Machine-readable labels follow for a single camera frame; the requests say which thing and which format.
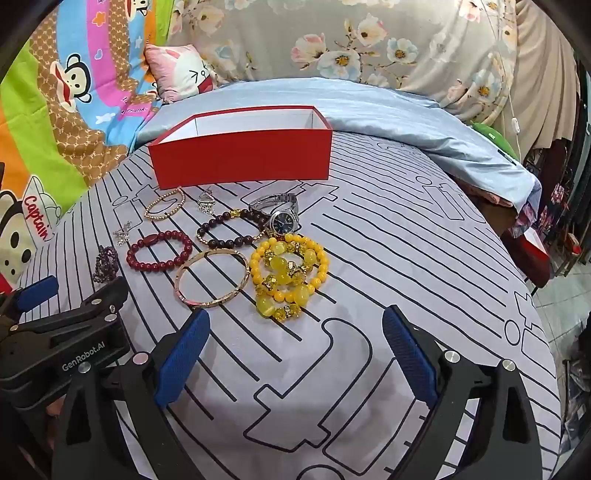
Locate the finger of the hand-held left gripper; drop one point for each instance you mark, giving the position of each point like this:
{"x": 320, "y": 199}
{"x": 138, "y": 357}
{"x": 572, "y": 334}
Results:
{"x": 39, "y": 293}
{"x": 87, "y": 307}

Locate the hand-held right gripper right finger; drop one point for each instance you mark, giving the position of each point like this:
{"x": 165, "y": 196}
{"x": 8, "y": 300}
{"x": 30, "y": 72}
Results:
{"x": 411, "y": 357}

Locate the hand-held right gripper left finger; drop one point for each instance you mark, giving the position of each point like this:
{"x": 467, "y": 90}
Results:
{"x": 182, "y": 357}

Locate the gold bangle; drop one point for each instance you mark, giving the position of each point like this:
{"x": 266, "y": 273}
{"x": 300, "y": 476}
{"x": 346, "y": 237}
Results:
{"x": 179, "y": 282}

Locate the silver dangling earring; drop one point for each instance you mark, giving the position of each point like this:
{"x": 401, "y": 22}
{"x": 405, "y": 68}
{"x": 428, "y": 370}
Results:
{"x": 205, "y": 201}
{"x": 123, "y": 234}

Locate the silver wristwatch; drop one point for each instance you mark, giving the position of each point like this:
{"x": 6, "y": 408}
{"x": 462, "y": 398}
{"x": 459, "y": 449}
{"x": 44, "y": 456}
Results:
{"x": 282, "y": 221}

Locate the red cardboard box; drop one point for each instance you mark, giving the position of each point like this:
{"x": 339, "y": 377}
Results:
{"x": 240, "y": 157}

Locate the grey striped bed sheet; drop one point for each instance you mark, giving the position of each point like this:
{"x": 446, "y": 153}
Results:
{"x": 369, "y": 230}

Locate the small red box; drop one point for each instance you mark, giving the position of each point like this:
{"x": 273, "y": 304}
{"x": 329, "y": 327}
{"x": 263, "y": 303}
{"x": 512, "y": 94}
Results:
{"x": 535, "y": 254}

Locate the cartoon monkey blanket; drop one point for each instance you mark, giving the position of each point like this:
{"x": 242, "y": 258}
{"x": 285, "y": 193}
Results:
{"x": 69, "y": 115}

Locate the dark hanging clothes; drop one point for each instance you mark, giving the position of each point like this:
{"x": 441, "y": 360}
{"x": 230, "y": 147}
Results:
{"x": 561, "y": 194}

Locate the light blue blanket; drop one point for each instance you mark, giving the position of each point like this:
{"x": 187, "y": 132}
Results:
{"x": 392, "y": 115}

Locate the pink cartoon pillow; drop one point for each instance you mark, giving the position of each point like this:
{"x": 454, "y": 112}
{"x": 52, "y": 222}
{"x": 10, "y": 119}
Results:
{"x": 184, "y": 69}

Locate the beige curtain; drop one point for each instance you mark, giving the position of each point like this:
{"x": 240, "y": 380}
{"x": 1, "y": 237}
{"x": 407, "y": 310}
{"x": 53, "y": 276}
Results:
{"x": 545, "y": 69}

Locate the floral grey pillow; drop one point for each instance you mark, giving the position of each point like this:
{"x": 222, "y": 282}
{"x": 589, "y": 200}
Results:
{"x": 369, "y": 37}

